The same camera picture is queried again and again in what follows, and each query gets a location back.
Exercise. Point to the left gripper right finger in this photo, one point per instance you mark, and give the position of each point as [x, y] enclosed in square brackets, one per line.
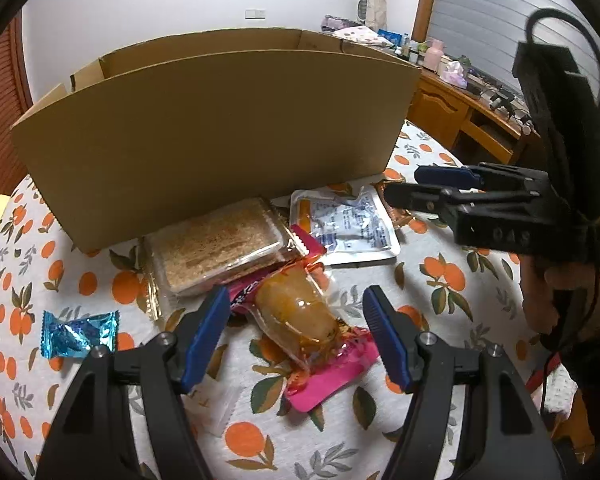
[502, 435]

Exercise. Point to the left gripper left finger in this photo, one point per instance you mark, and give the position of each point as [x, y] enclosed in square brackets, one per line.
[91, 436]

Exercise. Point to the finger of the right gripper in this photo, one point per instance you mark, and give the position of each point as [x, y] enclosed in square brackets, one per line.
[482, 177]
[448, 202]

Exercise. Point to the silver white snack pouch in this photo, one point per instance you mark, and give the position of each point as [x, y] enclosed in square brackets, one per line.
[352, 224]

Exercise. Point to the clear tray brown biscuits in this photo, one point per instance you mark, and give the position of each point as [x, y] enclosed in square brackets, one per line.
[189, 258]

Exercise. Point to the pink sausage bun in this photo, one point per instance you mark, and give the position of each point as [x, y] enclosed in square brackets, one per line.
[288, 302]

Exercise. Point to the person's right hand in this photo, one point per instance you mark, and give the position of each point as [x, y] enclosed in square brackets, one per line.
[538, 291]

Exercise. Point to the wooden sideboard cabinet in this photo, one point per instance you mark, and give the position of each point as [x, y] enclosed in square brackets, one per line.
[468, 128]

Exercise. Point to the small white pastry packet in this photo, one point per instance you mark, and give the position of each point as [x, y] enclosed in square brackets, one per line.
[209, 406]

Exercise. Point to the orange print bed sheet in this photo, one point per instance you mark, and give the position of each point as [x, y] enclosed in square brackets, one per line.
[470, 297]

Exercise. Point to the blue foil candy wrapper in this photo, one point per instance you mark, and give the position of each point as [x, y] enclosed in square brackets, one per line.
[75, 339]

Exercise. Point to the pink bottle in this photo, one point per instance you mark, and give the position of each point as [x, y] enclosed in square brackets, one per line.
[433, 56]

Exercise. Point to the grey window blind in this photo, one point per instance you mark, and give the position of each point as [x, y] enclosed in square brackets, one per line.
[488, 31]

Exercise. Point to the floral folded cloth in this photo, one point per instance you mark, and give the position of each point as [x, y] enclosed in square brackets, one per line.
[363, 35]

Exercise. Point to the brown cardboard box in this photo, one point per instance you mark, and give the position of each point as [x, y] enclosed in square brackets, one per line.
[160, 131]

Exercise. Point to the brown louvered wardrobe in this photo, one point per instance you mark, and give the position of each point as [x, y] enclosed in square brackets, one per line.
[15, 99]

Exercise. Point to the white wall switch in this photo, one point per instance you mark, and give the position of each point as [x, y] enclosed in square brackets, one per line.
[255, 14]

